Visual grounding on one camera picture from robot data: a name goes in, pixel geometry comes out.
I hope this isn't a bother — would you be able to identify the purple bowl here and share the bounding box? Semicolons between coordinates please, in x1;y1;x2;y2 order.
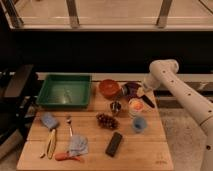
121;82;141;101

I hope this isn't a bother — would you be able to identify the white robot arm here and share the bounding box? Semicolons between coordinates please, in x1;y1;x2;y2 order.
142;59;213;171

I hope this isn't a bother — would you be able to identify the orange-red bowl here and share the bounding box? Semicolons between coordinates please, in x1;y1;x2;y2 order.
99;79;119;99

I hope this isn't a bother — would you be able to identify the white cup orange inside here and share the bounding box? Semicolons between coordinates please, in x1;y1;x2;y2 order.
129;98;144;117

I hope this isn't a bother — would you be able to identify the blue plastic cup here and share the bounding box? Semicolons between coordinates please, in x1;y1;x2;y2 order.
132;116;147;133

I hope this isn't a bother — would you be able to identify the small metal cup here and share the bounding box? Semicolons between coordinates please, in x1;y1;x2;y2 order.
110;101;121;115

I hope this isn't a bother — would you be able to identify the bunch of dark grapes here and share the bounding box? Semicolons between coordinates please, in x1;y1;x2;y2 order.
96;113;118;130

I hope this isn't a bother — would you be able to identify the black rectangular block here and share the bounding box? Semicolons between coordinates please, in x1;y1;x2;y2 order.
105;132;123;157

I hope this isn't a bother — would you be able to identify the light blue cloth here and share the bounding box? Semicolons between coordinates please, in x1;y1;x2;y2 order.
68;134;88;157

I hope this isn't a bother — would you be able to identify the green plastic tray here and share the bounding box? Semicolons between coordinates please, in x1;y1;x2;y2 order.
37;74;92;109

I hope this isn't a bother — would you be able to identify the blue sponge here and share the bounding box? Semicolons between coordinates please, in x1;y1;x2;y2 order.
41;113;59;130

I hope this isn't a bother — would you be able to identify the orange carrot toy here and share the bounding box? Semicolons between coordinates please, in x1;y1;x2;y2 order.
54;153;83;162

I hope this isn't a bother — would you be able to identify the yellow banana toy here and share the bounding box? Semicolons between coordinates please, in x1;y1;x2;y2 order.
40;129;56;159

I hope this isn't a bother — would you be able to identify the black chair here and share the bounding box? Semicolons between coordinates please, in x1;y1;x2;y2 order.
0;65;38;146

